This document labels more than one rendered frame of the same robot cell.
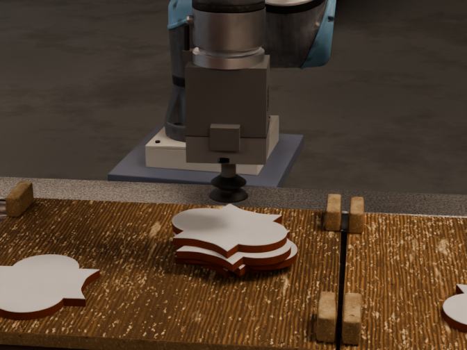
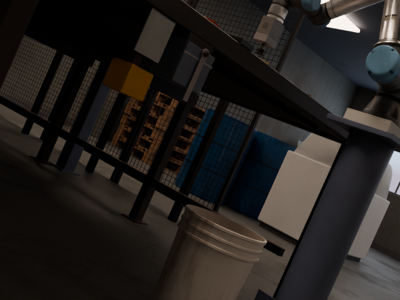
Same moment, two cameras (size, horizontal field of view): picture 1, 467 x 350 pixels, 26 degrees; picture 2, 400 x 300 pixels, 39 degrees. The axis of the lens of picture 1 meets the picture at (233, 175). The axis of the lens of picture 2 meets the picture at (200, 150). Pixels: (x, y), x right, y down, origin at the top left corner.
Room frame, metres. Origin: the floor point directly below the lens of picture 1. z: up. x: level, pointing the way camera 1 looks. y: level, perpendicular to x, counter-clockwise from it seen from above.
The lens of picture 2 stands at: (2.20, -2.04, 0.60)
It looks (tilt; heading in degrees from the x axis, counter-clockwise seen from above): 1 degrees down; 121
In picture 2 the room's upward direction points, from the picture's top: 24 degrees clockwise
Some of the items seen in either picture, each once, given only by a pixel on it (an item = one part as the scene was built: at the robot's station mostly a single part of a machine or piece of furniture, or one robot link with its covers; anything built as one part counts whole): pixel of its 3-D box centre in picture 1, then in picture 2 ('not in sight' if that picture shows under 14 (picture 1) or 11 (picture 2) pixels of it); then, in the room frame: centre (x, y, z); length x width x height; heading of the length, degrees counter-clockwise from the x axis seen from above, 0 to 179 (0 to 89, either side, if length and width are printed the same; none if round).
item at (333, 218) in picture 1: (333, 212); not in sight; (1.13, -0.12, 0.95); 0.06 x 0.02 x 0.03; 173
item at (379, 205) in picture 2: not in sight; (355, 205); (0.33, 4.84, 0.61); 0.68 x 0.56 x 1.22; 76
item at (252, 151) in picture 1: (224, 105); (267, 30); (1.02, 0.01, 1.12); 0.10 x 0.09 x 0.16; 175
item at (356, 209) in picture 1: (356, 214); not in sight; (1.13, -0.15, 0.95); 0.06 x 0.02 x 0.03; 172
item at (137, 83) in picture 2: not in sight; (140, 52); (1.20, -0.88, 0.74); 0.09 x 0.08 x 0.24; 84
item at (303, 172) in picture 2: not in sight; (313, 186); (0.13, 3.80, 0.62); 0.63 x 0.59 x 1.25; 169
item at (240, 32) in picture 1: (225, 28); (277, 13); (1.03, 0.01, 1.19); 0.08 x 0.08 x 0.05
